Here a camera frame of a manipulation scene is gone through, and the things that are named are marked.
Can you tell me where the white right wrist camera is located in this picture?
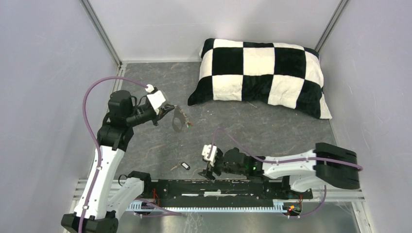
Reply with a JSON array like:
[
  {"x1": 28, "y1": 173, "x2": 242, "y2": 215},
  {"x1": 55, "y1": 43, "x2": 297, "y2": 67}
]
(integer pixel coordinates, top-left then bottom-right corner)
[{"x1": 201, "y1": 144, "x2": 218, "y2": 164}]

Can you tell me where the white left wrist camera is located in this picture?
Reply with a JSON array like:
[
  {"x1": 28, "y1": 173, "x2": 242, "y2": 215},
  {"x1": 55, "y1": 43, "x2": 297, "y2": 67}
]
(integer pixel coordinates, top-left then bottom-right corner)
[{"x1": 145, "y1": 84, "x2": 167, "y2": 115}]

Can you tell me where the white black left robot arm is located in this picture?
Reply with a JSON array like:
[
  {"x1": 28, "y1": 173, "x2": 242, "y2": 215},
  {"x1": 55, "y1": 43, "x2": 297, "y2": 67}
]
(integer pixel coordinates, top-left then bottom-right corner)
[{"x1": 61, "y1": 89, "x2": 174, "y2": 233}]

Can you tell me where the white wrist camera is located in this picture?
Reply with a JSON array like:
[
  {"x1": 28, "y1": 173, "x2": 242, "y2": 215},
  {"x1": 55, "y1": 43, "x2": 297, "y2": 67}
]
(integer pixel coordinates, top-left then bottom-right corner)
[
  {"x1": 201, "y1": 144, "x2": 218, "y2": 164},
  {"x1": 145, "y1": 84, "x2": 167, "y2": 115}
]

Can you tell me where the aluminium frame post left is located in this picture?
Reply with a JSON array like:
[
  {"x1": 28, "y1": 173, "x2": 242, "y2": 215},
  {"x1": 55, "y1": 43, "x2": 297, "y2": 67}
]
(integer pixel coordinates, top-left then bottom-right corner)
[{"x1": 80, "y1": 0, "x2": 122, "y2": 67}]

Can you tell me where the aluminium frame post right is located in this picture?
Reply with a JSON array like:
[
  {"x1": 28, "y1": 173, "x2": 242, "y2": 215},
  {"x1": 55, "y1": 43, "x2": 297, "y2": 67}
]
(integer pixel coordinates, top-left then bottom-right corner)
[{"x1": 315, "y1": 0, "x2": 350, "y2": 53}]

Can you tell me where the black mounting base rail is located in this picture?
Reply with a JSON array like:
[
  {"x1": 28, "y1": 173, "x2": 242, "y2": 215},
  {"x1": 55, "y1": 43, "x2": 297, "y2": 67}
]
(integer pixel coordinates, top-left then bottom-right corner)
[{"x1": 139, "y1": 179, "x2": 313, "y2": 208}]

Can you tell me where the black and white checkered pillow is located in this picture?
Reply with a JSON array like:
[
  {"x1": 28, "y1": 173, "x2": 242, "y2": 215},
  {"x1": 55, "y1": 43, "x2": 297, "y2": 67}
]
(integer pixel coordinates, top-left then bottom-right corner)
[{"x1": 187, "y1": 38, "x2": 332, "y2": 119}]

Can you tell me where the black key tag white label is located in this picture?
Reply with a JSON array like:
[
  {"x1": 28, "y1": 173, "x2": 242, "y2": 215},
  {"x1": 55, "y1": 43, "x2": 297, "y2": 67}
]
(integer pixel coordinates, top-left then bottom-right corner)
[{"x1": 180, "y1": 162, "x2": 190, "y2": 170}]

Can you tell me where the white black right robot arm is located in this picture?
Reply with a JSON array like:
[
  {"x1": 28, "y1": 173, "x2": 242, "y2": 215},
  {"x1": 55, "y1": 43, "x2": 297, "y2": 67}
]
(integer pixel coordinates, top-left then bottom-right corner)
[{"x1": 199, "y1": 143, "x2": 362, "y2": 198}]

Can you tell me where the aluminium frame post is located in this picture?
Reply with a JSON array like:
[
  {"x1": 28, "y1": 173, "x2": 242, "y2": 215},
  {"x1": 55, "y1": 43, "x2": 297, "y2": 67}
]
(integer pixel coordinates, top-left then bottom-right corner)
[
  {"x1": 80, "y1": 0, "x2": 122, "y2": 67},
  {"x1": 315, "y1": 0, "x2": 350, "y2": 53}
]

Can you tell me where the white toothed cable duct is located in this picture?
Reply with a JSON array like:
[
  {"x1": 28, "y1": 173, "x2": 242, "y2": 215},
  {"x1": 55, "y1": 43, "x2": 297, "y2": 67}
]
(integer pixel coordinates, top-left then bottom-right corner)
[{"x1": 126, "y1": 200, "x2": 300, "y2": 214}]

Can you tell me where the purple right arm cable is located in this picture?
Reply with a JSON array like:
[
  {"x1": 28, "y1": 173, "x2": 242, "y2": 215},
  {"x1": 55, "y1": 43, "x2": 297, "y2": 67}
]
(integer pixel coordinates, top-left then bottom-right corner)
[{"x1": 208, "y1": 128, "x2": 364, "y2": 218}]

